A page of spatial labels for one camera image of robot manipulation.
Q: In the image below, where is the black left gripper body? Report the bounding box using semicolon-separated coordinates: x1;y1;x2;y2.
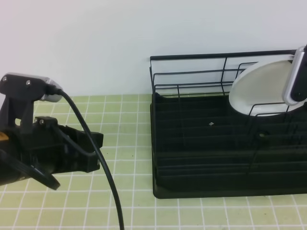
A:
0;116;68;184

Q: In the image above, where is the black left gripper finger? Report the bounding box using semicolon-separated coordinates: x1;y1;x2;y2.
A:
59;125;104;151
62;152;100;173

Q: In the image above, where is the white round plate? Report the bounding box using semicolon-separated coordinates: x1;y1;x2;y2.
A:
229;56;304;116

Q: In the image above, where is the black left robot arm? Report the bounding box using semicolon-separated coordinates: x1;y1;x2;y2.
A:
0;116;100;190

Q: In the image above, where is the black drip tray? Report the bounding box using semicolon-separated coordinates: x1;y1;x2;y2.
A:
150;94;307;199

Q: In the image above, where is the black camera cable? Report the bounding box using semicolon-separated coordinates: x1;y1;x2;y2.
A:
47;86;125;230

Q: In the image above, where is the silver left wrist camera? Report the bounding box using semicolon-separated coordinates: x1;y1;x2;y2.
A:
0;72;62;103

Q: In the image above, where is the black wire dish rack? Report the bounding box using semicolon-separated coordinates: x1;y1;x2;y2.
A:
150;50;307;199

